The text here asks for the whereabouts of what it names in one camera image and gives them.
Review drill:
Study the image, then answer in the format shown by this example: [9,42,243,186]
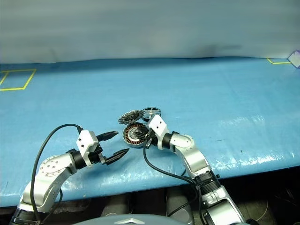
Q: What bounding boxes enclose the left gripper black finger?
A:
[106,148,130,166]
[97,131,120,142]

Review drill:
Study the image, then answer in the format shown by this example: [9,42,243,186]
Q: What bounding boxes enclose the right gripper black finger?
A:
[133,131,149,141]

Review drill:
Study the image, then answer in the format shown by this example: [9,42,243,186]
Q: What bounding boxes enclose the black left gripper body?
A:
[88,132,111,166]

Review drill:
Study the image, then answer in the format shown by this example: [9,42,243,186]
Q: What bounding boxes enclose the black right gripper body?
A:
[142,129,158,150]

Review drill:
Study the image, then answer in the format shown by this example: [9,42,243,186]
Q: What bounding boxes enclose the silver motor housing copper windings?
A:
[122,123,150,148]

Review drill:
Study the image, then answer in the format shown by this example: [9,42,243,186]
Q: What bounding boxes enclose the black spoked rotor ring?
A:
[142,106,163,122]

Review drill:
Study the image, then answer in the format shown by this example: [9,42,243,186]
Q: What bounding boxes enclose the dark grey rounded shape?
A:
[102,194,133,220]
[165,187,195,225]

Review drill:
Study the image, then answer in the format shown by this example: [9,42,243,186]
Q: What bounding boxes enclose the blue plastic table cover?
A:
[0,56,300,208]

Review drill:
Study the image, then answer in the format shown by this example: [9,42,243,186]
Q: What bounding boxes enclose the grey robot torso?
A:
[88,212,179,225]

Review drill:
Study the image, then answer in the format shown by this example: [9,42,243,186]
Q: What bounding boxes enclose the purple tissue box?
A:
[287,49,300,69]

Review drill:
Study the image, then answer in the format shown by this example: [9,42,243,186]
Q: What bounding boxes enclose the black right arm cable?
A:
[142,138,211,225]

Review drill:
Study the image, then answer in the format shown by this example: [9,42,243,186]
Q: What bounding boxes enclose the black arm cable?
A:
[30,123,85,225]
[142,138,211,225]

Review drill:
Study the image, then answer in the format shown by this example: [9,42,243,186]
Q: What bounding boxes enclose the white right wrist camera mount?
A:
[147,115,169,150]

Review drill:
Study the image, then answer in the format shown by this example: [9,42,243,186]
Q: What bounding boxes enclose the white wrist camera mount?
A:
[147,115,169,150]
[75,130,99,167]

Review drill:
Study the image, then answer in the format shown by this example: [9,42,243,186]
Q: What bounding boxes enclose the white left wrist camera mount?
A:
[75,130,99,167]

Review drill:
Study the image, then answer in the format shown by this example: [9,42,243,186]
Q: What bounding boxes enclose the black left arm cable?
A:
[30,123,85,225]

